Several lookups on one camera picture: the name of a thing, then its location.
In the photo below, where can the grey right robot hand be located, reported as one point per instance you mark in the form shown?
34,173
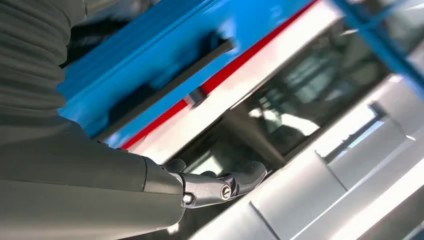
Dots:
82,185

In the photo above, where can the blue metal shelf rack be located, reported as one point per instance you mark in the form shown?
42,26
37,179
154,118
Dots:
149,56

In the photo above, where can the white car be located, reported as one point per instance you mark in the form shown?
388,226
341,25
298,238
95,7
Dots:
298,198

